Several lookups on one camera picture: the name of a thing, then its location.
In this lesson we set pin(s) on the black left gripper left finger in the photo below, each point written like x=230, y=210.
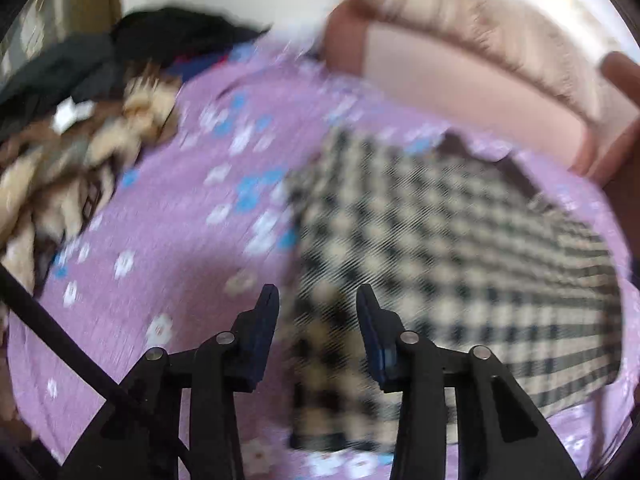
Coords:
x=175, y=411

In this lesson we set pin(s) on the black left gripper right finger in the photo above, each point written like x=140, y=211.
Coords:
x=500, y=432

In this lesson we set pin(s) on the black white checked coat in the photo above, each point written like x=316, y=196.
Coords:
x=466, y=252

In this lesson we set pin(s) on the black clothes pile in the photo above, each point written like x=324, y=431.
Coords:
x=93, y=66

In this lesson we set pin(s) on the purple floral bed sheet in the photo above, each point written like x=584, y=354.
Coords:
x=199, y=225

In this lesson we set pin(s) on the beige brown patterned garment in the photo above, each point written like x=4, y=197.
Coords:
x=54, y=183

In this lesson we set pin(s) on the pink headboard cushion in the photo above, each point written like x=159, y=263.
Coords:
x=424, y=72

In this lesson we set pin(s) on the striped beige pillow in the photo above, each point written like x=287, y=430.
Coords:
x=556, y=45

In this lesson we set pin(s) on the brown wooden bed frame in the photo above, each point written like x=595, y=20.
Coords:
x=617, y=168

